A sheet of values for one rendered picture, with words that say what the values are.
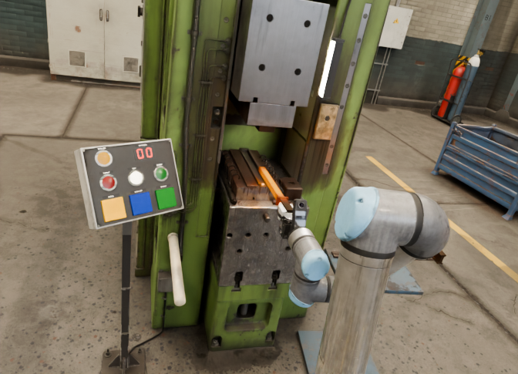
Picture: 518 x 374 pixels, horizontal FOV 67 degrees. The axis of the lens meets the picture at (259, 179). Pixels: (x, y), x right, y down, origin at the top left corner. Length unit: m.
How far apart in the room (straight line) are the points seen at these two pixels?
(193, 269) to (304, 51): 1.22
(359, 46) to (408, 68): 7.46
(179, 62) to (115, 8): 5.23
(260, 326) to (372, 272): 1.47
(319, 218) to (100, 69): 5.43
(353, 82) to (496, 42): 8.80
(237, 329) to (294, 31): 1.50
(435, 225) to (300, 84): 0.95
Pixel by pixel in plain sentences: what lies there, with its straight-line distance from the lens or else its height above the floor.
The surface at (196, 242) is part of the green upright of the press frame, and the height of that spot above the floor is 0.59.
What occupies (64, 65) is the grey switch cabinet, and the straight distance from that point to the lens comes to 7.09.
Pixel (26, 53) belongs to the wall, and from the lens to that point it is 7.84.
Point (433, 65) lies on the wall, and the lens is 9.69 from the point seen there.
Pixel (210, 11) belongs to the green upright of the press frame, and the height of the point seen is 1.66.
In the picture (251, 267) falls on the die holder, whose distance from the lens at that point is 1.94.
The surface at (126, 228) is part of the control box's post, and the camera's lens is 1.68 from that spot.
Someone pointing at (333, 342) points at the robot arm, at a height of 1.10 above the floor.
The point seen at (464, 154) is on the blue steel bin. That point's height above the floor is 0.41.
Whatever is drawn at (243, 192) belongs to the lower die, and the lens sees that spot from 1.76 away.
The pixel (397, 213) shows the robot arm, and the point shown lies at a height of 1.41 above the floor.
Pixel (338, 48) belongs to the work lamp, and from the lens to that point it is 1.79.
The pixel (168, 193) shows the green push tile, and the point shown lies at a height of 1.02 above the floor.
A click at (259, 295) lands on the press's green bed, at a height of 0.39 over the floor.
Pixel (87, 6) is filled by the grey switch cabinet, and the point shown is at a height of 1.17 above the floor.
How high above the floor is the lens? 1.76
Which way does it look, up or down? 25 degrees down
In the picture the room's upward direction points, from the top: 10 degrees clockwise
